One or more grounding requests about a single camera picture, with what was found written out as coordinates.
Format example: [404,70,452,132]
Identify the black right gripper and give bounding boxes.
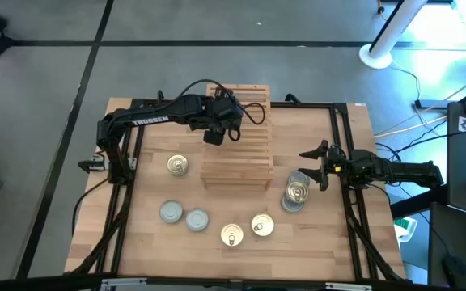
[297,139,354,192]

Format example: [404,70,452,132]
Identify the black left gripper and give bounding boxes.
[200,86,245,146]

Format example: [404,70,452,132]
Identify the gold-top blue label can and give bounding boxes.
[251,213,276,238]
[220,223,245,247]
[167,154,189,177]
[285,180,310,204]

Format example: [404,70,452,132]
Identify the silver-top green label can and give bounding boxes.
[159,200,184,224]
[287,169,311,188]
[184,208,210,233]
[280,193,305,214]

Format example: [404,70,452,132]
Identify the wooden slatted shelf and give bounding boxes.
[199,83,275,192]

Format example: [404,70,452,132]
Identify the green and white box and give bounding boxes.
[393,216,419,243]

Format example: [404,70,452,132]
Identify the white fan stand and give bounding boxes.
[358,0,430,70]

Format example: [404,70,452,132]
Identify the black floor stand bar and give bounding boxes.
[413,80,466,118]

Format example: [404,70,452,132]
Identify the black computer mouse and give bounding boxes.
[442,254,466,286]

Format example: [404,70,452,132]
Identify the black aluminium table frame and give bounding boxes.
[65,98,412,291]

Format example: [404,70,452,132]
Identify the orange floor cable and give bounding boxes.
[373,115,449,139]

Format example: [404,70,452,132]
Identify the silver metal bracket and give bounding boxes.
[324,281,374,291]
[100,276,148,291]

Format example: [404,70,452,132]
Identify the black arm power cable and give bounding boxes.
[70,175,112,238]

